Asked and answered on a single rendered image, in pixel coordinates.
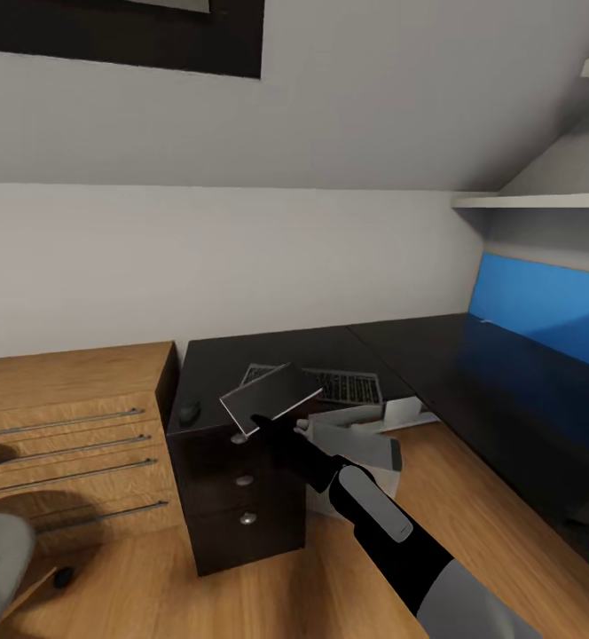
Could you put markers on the cabinet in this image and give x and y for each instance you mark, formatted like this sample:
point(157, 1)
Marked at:
point(240, 509)
point(83, 449)

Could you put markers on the keyboard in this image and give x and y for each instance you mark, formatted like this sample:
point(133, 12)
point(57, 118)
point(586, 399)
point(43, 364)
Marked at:
point(362, 389)

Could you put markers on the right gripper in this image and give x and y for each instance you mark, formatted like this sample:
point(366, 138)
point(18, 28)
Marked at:
point(287, 447)

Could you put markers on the notebook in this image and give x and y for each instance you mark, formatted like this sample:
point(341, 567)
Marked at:
point(271, 396)

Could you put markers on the swivel chair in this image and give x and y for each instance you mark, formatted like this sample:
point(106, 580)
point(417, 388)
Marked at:
point(17, 543)

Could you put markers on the mouse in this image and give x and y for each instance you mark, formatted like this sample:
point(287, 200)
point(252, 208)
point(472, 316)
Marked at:
point(188, 411)

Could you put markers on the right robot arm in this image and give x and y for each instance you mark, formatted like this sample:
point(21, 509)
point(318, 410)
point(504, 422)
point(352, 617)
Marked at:
point(446, 599)

